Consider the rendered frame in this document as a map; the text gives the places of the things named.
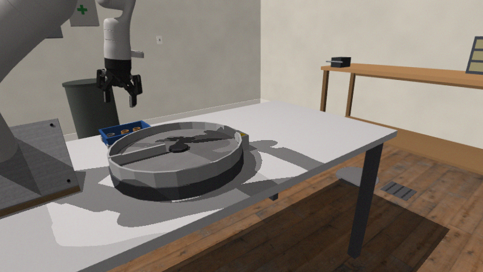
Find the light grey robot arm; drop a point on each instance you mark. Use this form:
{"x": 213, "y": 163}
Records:
{"x": 26, "y": 23}

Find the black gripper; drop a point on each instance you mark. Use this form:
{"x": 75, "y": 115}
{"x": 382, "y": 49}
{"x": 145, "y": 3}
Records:
{"x": 119, "y": 75}

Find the blue crate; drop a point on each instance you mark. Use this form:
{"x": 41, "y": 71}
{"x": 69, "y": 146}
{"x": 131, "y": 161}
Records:
{"x": 117, "y": 130}

